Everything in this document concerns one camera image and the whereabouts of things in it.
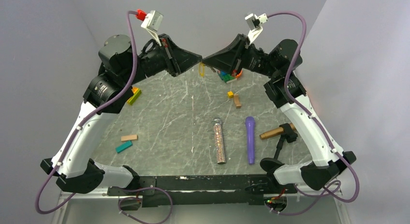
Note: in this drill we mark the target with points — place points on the gold microphone on stand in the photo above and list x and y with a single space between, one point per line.
282 129

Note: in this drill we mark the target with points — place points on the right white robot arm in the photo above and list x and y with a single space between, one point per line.
290 97

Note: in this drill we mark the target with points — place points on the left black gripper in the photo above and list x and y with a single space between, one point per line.
178 60

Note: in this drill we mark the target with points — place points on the orange yellow triangle toy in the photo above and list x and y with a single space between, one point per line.
136 93

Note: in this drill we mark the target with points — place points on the teal wooden block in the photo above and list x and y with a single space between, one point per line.
123 146

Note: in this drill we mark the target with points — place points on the orange horseshoe with lego blocks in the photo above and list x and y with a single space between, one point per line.
226 78

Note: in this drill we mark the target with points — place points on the purple microphone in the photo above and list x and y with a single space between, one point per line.
250 128

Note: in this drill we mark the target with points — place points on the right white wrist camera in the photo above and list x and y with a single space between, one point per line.
255 24

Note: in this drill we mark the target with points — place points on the small tan wooden block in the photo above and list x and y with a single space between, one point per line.
237 101

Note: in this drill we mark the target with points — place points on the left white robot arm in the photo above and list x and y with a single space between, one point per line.
104 98

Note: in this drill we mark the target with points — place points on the small yellow cube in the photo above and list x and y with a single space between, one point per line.
230 94

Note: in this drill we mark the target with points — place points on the glitter microphone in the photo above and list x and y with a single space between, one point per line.
218 138

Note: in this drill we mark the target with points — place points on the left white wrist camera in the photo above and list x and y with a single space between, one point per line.
151 22

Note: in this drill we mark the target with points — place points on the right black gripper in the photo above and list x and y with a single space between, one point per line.
229 58

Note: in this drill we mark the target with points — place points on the black microphone stand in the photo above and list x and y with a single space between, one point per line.
278 149

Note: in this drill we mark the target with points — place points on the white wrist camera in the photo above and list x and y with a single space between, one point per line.
255 24
151 22

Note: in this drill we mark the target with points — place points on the black front rail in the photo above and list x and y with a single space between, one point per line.
251 189

